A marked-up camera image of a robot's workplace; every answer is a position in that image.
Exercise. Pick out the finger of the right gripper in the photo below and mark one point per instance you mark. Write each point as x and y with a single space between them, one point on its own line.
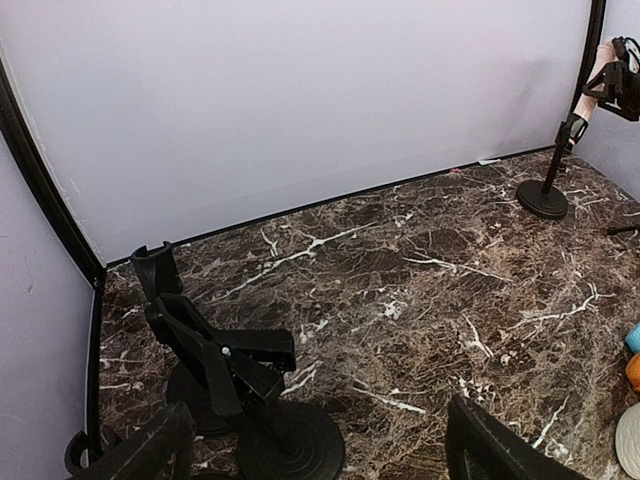
602 82

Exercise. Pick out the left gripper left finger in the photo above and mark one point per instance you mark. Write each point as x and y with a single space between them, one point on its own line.
165 441

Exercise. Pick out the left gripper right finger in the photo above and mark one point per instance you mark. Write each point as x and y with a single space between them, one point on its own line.
478 446

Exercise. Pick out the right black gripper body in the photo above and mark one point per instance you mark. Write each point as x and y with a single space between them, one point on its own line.
626 104

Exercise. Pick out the black stand of blue microphone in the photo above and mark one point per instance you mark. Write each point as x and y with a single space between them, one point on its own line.
157 272

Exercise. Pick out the black stand of purple microphone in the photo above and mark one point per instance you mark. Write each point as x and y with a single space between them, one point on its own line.
233 380

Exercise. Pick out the black stand of pink microphone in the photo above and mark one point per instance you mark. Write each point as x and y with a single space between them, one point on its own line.
541 198

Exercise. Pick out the orange toy microphone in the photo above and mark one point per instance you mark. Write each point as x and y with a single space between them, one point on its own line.
632 371

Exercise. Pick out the blue toy microphone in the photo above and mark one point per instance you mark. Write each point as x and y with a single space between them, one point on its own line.
632 339

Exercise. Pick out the black stand of orange microphone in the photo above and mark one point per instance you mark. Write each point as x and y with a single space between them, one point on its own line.
79 445

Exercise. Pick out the black tripod microphone stand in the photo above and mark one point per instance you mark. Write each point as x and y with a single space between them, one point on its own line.
622 229

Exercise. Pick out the white ceramic mug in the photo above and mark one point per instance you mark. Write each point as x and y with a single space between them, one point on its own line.
627 441

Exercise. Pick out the white tape scrap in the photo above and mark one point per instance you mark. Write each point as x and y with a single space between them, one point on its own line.
489 161

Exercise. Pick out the right black frame post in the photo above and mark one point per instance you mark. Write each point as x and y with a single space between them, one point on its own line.
592 40

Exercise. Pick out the black frame post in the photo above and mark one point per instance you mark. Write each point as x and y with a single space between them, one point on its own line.
592 40
29 161

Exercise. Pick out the left black frame post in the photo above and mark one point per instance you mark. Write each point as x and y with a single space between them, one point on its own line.
29 161

